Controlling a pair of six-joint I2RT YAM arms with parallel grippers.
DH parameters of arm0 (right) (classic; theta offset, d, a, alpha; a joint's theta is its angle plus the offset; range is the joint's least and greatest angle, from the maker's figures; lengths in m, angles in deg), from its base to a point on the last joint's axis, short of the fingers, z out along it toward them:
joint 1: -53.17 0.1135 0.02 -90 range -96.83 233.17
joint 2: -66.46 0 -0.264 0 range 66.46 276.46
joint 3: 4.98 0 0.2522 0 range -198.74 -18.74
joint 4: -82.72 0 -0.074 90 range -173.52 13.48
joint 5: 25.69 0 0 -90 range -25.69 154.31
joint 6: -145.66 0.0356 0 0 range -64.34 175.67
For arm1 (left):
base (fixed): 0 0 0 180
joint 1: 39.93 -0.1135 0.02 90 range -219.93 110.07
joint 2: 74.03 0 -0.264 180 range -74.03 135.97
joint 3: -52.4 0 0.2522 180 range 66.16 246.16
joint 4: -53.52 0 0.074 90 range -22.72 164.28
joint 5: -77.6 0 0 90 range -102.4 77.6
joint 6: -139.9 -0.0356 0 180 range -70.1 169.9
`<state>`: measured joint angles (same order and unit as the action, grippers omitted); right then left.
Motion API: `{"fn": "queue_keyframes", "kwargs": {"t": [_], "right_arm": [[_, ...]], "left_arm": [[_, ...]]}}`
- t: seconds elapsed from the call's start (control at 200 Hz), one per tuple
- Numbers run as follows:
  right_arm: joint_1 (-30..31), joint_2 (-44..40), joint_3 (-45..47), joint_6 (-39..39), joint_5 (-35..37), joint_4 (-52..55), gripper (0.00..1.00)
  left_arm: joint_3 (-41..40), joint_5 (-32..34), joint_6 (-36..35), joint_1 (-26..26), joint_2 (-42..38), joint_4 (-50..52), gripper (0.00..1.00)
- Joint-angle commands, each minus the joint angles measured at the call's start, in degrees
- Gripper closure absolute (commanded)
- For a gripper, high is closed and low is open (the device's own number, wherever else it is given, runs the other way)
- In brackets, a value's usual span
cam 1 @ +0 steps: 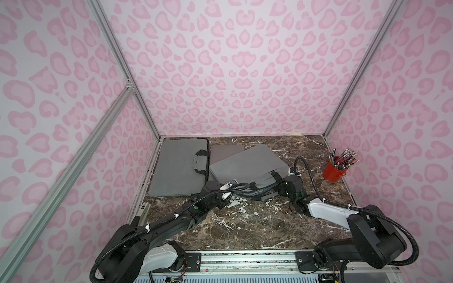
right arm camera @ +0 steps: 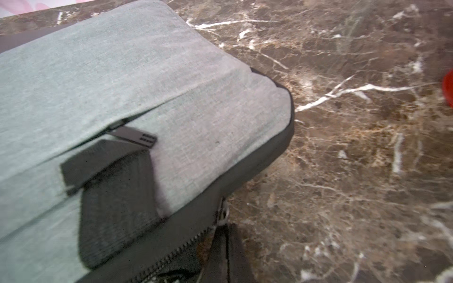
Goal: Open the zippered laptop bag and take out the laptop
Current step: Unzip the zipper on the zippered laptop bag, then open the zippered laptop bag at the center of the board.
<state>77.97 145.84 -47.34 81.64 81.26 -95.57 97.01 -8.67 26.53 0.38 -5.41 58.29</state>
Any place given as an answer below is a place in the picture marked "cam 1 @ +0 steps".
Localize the red pen cup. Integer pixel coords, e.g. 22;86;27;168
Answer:
323;161;347;182

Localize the pens bundle in cup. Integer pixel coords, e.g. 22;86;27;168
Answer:
329;148;359;171

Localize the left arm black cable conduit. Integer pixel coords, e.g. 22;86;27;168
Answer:
89;182;252;283

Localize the aluminium frame brace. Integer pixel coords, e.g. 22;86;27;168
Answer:
1;86;136;283

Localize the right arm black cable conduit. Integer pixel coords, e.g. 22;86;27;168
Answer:
293;156;420;266

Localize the grey power strip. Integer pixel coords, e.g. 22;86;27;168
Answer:
138;202;151;226

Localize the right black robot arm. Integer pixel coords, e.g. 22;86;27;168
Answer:
277;175;407;269

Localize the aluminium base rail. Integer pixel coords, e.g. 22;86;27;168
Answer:
134;250;404;283

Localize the dark grey laptop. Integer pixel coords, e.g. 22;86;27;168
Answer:
210;145;244;166

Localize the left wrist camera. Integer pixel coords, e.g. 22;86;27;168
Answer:
220;180;238;191

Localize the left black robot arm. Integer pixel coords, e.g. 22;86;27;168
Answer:
89;180;248;283

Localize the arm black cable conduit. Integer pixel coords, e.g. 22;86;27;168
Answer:
89;182;252;283
293;156;420;266

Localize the grey laptop bag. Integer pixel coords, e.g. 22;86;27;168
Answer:
148;139;210;197
209;144;290;200

